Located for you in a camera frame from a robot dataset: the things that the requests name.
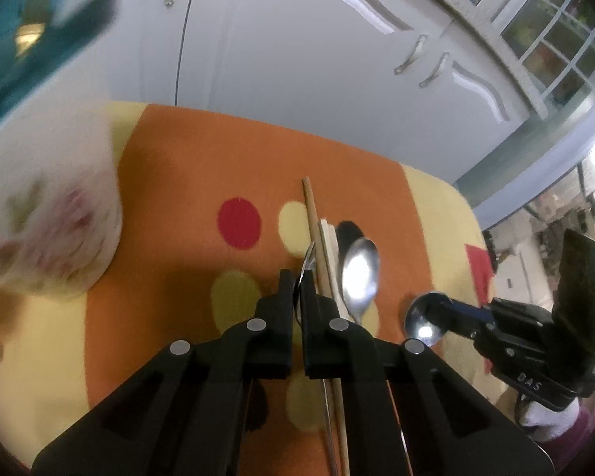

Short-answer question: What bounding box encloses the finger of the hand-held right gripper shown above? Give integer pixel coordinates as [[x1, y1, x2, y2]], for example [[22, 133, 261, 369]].
[[435, 301, 493, 344], [449, 300, 493, 326]]

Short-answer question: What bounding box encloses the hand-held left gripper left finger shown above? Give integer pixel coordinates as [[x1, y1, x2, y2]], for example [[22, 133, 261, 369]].
[[31, 268, 296, 476]]

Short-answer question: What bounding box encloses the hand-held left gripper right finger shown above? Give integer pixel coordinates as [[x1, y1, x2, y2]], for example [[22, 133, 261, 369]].
[[300, 272, 556, 476]]

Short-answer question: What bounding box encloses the metal spoon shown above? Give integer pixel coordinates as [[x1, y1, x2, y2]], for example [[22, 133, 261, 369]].
[[338, 237, 381, 327], [403, 292, 454, 349], [292, 240, 319, 330]]

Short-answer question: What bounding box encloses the brown wooden chopstick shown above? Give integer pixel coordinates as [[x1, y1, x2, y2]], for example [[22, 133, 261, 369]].
[[301, 176, 352, 476]]

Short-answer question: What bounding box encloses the floral utensil holder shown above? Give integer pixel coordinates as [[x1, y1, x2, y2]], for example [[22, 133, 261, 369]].
[[0, 0, 126, 303]]

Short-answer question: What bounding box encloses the person's right hand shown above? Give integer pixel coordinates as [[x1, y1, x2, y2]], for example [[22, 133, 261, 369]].
[[518, 397, 582, 443]]

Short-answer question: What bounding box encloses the orange yellow printed blanket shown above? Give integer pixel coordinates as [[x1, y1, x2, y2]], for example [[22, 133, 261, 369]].
[[0, 100, 497, 476]]

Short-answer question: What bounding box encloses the white cabinet door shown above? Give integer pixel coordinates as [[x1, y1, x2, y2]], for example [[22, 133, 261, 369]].
[[111, 0, 202, 107], [401, 17, 532, 184], [176, 0, 452, 169]]

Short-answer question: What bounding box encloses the white paned window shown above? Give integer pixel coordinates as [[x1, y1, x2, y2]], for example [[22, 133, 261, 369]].
[[491, 0, 595, 110]]

